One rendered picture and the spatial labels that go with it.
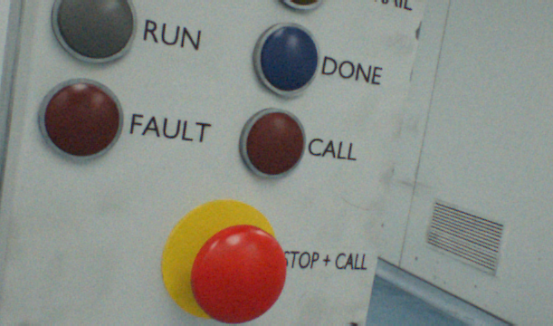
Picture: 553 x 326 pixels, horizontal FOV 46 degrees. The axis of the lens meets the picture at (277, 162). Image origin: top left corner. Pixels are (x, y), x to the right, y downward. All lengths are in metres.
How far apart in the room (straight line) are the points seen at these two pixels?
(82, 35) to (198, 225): 0.09
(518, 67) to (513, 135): 0.36
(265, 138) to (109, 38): 0.07
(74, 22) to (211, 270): 0.10
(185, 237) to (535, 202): 3.31
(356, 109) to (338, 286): 0.08
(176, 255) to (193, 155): 0.04
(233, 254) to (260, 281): 0.02
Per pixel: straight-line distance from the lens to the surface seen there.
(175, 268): 0.27
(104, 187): 0.26
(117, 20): 0.25
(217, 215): 0.27
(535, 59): 3.67
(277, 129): 0.27
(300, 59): 0.27
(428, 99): 4.19
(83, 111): 0.24
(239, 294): 0.26
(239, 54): 0.27
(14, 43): 0.32
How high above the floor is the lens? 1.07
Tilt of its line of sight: 6 degrees down
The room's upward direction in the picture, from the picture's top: 10 degrees clockwise
